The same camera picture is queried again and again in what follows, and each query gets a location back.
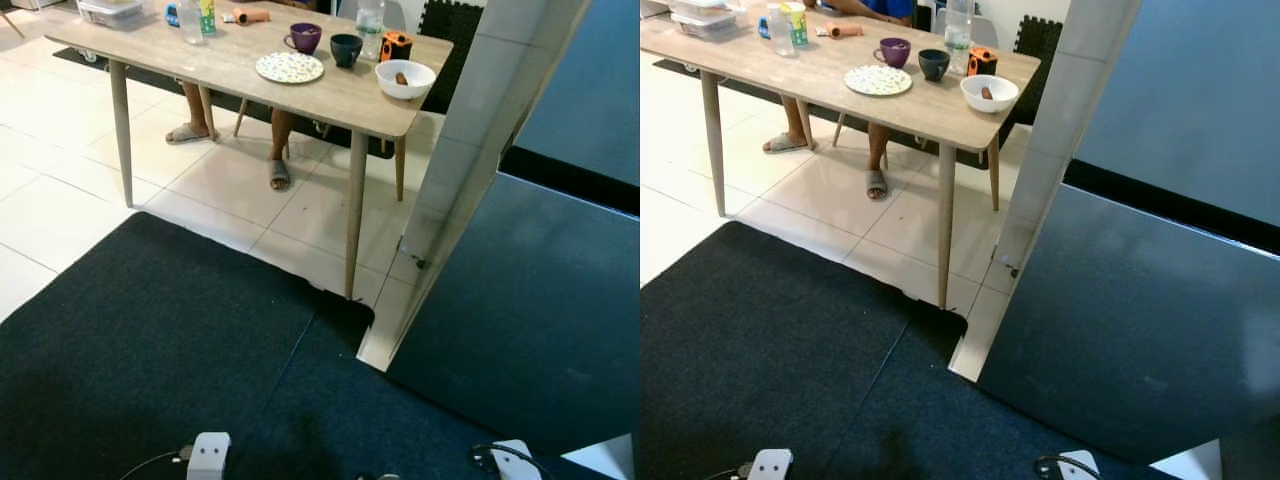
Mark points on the white ceramic bowl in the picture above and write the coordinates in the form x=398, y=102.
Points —
x=1003, y=100
x=415, y=88

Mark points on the grey fridge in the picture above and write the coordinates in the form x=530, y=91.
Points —
x=1060, y=110
x=470, y=120

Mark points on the dark grey floor mat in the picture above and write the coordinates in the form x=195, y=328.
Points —
x=940, y=420
x=130, y=340
x=750, y=350
x=350, y=420

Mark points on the grey freezer door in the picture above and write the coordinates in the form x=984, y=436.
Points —
x=1180, y=100
x=590, y=90

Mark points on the grey sandal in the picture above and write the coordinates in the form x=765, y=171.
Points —
x=187, y=133
x=876, y=184
x=785, y=143
x=279, y=175

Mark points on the clear plastic food container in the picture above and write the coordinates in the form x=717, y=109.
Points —
x=110, y=10
x=705, y=20

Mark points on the light wooden table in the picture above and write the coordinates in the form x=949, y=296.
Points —
x=200, y=60
x=800, y=70

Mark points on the small blue packet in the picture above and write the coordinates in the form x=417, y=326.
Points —
x=763, y=27
x=172, y=15

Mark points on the small clear bottle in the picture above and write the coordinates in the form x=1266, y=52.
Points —
x=780, y=35
x=190, y=22

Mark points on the seated person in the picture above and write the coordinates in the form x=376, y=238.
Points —
x=280, y=140
x=878, y=145

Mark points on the green yellow drink carton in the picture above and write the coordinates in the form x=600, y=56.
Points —
x=207, y=15
x=798, y=25

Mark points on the black foam puzzle mat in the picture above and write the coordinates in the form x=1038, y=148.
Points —
x=450, y=30
x=1037, y=40

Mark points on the floral patterned plate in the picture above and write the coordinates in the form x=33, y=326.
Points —
x=290, y=67
x=878, y=80

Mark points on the orange black speaker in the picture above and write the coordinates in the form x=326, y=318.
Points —
x=982, y=62
x=396, y=46

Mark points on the purple mug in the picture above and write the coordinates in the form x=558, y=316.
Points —
x=305, y=38
x=895, y=52

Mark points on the dark teal mug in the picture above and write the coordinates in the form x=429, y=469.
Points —
x=934, y=64
x=346, y=50

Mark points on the clear plastic water bottle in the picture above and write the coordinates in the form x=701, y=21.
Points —
x=958, y=35
x=370, y=25

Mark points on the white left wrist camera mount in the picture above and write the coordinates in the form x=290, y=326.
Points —
x=210, y=455
x=770, y=465

